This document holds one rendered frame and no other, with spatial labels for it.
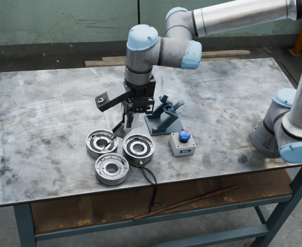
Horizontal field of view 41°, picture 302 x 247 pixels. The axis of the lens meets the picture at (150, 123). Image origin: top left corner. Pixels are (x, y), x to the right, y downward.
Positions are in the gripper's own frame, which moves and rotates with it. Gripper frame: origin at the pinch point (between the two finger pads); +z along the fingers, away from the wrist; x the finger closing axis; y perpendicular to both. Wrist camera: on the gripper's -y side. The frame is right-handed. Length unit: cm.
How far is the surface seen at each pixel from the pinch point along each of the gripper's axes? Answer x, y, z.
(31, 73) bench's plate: 45, -26, 13
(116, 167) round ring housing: -6.7, -3.0, 11.1
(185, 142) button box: -2.1, 21.4, 8.3
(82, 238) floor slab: 14, -10, 93
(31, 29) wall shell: 161, -23, 70
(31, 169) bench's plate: -1.9, -29.1, 13.0
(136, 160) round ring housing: -5.5, 3.9, 10.6
